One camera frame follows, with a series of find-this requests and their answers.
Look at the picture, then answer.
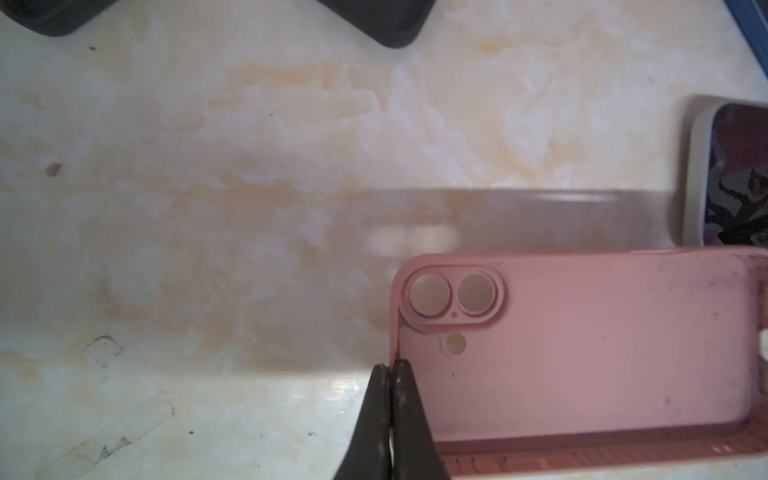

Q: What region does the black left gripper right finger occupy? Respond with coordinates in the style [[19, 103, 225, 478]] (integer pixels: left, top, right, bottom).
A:
[[391, 360, 450, 480]]

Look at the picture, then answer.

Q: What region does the pink phone case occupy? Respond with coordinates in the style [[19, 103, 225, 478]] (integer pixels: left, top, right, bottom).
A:
[[390, 246, 767, 476]]

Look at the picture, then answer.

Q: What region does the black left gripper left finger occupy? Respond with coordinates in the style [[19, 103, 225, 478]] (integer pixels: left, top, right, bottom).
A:
[[334, 364, 392, 480]]

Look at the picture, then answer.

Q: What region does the black phone case left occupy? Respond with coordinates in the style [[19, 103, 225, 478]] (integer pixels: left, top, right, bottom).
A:
[[1, 0, 115, 37]]

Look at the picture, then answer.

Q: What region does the black smartphone with silver frame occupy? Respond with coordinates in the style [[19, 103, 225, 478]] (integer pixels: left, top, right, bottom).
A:
[[682, 98, 767, 248]]

